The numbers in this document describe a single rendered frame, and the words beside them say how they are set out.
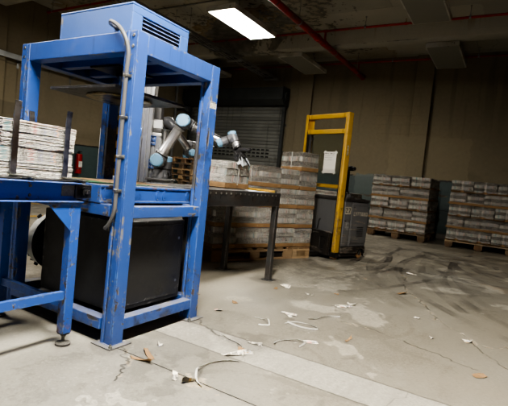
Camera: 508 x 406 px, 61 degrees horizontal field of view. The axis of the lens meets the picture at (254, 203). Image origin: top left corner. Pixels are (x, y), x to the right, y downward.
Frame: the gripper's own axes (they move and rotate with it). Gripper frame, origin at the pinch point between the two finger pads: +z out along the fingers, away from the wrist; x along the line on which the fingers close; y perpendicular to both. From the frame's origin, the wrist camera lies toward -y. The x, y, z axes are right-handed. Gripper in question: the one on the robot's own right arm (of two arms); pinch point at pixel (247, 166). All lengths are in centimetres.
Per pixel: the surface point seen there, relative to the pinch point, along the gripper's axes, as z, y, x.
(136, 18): -46, -53, 158
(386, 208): 25, 38, -588
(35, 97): -44, 28, 167
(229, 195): 31, -5, 52
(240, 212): 17, 65, -72
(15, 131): 5, -7, 209
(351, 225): 62, 7, -227
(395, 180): -19, -1, -588
